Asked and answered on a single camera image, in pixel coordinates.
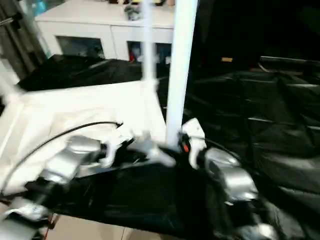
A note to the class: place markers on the white plastic table leg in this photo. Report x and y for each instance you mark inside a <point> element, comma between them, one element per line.
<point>7,87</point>
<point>149,50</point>
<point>178,75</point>

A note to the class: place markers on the white plastic table top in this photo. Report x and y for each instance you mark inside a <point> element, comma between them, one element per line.
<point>62,107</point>

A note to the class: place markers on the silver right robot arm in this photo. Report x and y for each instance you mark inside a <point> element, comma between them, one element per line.
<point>235,175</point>

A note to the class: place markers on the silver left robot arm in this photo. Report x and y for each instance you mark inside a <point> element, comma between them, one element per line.
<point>67,157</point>

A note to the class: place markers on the black plastic mat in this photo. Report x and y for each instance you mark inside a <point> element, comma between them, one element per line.
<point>162,195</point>

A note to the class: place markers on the small yellow label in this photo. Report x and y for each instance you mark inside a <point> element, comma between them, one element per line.
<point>227,59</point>

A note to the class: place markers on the red and white bottle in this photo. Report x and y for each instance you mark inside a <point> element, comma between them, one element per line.
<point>132,55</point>

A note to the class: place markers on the grey flat bar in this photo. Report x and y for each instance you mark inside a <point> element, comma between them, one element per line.
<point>290,59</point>

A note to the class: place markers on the white sideboard cabinet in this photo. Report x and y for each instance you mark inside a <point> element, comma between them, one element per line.
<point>82,27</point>

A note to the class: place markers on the clear bag of dark items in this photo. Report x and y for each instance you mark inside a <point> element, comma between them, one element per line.
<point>132,12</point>

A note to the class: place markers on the grey brown curtain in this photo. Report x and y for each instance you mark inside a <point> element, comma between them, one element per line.
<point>17,45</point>

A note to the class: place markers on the grey metal pole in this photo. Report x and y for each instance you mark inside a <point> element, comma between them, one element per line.
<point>7,22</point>

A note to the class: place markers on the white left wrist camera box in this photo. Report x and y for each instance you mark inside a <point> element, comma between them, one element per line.
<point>112,147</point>

